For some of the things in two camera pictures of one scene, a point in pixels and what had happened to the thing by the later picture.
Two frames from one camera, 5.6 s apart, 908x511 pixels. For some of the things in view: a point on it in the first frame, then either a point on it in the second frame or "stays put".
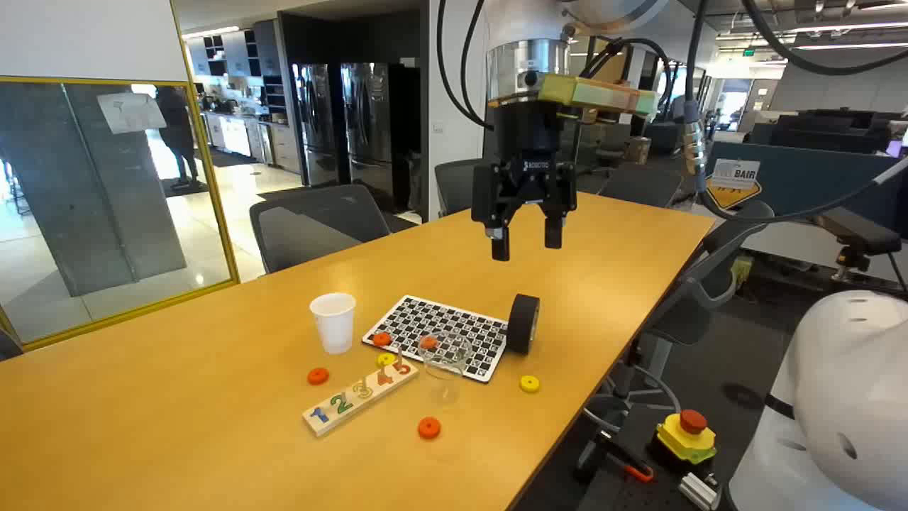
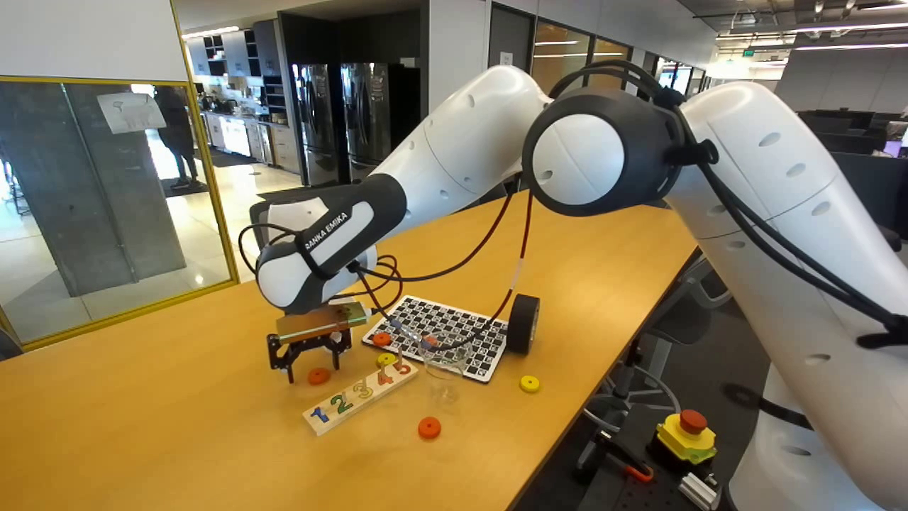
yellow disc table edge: (528, 385) stays put
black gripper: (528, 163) to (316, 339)
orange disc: (318, 375) stays put
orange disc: (381, 339) stays put
